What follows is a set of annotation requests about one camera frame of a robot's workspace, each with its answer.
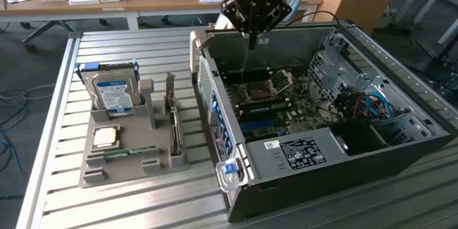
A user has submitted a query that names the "graphics card with black fan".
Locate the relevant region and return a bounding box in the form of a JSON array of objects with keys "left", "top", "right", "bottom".
[{"left": 163, "top": 72, "right": 185, "bottom": 158}]

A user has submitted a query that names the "blue expansion slot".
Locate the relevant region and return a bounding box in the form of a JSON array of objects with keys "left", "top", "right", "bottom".
[{"left": 239, "top": 120, "right": 275, "bottom": 133}]

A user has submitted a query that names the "silver perforated disk bay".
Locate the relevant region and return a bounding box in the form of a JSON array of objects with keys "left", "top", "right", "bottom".
[{"left": 306, "top": 49, "right": 390, "bottom": 101}]

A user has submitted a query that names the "black open PC case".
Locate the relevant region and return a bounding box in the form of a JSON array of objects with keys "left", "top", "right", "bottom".
[{"left": 189, "top": 19, "right": 457, "bottom": 224}]

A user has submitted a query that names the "CPU socket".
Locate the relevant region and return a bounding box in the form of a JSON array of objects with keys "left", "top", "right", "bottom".
[{"left": 242, "top": 81, "right": 277, "bottom": 101}]

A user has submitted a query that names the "black expansion slot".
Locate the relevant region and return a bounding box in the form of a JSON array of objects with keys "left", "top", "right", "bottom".
[{"left": 245, "top": 128, "right": 286, "bottom": 138}]

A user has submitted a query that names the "light blue wire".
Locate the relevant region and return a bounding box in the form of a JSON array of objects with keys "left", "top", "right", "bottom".
[{"left": 361, "top": 92, "right": 397, "bottom": 119}]

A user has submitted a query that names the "blue floor cable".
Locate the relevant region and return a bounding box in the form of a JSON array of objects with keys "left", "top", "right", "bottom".
[{"left": 0, "top": 100, "right": 28, "bottom": 203}]

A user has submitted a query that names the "grey power supply unit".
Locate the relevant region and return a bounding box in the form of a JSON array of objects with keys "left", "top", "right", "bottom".
[{"left": 245, "top": 127, "right": 350, "bottom": 181}]

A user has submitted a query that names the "metal socket cover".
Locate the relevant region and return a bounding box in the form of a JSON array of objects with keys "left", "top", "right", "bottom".
[{"left": 266, "top": 69, "right": 297, "bottom": 97}]

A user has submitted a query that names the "grey plastic parts rack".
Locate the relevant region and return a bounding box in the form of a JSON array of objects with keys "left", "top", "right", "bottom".
[{"left": 78, "top": 78, "right": 191, "bottom": 189}]

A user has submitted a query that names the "black power cable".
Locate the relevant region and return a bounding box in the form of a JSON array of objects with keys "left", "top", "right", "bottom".
[{"left": 285, "top": 11, "right": 359, "bottom": 30}]

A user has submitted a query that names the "green motherboard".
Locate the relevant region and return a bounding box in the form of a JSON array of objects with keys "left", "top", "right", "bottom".
[{"left": 225, "top": 73, "right": 337, "bottom": 143}]

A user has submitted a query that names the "silver angled disk bay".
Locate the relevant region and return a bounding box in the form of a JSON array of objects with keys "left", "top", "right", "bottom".
[{"left": 368, "top": 112, "right": 434, "bottom": 146}]

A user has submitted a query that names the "blue case latch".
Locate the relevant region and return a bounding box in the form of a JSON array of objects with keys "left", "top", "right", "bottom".
[{"left": 222, "top": 160, "right": 239, "bottom": 175}]

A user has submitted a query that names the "green RAM stick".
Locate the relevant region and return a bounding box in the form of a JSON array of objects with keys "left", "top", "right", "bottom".
[{"left": 87, "top": 145, "right": 158, "bottom": 160}]

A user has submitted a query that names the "hard disk in blue caddy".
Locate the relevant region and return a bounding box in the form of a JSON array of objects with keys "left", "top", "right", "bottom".
[{"left": 75, "top": 58, "right": 146, "bottom": 119}]

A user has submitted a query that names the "silver CPU chip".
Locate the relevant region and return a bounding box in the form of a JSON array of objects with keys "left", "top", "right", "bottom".
[{"left": 92, "top": 127, "right": 119, "bottom": 148}]

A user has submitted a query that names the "grey floor cable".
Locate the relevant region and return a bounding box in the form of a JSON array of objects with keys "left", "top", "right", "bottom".
[{"left": 0, "top": 83, "right": 56, "bottom": 100}]

